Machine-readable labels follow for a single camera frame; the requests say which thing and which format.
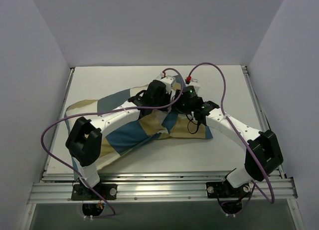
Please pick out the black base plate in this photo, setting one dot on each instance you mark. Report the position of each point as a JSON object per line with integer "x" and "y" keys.
{"x": 81, "y": 193}
{"x": 223, "y": 190}

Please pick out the left side aluminium rail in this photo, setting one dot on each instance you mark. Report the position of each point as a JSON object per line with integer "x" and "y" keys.
{"x": 69, "y": 81}

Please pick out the white pillow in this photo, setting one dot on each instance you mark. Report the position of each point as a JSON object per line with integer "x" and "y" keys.
{"x": 166, "y": 127}

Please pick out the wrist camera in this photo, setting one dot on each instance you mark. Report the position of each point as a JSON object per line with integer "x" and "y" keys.
{"x": 189, "y": 81}
{"x": 167, "y": 80}

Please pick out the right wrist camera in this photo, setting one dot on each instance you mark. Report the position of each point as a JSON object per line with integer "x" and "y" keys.
{"x": 189, "y": 81}

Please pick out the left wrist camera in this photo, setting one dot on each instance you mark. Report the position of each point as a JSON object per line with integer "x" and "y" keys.
{"x": 167, "y": 80}

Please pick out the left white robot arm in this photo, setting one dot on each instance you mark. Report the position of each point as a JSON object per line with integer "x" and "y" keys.
{"x": 85, "y": 138}

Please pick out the right side aluminium rail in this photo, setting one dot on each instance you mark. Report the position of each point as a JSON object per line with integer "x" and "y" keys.
{"x": 264, "y": 124}

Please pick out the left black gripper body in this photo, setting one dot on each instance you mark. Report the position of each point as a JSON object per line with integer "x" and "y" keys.
{"x": 157, "y": 95}

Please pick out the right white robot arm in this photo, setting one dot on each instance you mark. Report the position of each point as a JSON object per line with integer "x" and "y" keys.
{"x": 262, "y": 151}

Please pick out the aluminium mounting rail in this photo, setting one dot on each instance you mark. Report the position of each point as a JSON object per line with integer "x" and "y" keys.
{"x": 132, "y": 188}

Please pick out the blue beige checked pillowcase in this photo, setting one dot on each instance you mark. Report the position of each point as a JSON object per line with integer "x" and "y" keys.
{"x": 137, "y": 133}

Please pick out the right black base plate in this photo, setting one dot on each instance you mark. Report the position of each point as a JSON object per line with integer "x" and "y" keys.
{"x": 223, "y": 190}

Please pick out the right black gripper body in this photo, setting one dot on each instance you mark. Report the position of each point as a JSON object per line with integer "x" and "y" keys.
{"x": 187, "y": 100}

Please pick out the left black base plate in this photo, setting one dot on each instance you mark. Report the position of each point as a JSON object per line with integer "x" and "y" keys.
{"x": 81, "y": 193}

